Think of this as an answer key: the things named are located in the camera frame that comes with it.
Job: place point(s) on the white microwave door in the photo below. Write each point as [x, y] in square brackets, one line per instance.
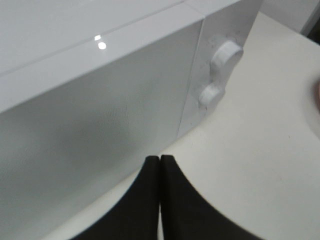
[61, 151]

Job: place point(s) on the upper white power knob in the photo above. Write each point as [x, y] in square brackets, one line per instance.
[226, 57]

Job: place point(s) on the white microwave oven body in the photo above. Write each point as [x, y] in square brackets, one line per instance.
[45, 44]

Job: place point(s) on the white timer knob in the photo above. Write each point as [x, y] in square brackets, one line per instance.
[210, 96]

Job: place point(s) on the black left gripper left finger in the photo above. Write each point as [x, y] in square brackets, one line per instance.
[136, 215]

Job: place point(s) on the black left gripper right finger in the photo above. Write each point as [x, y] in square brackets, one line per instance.
[186, 215]

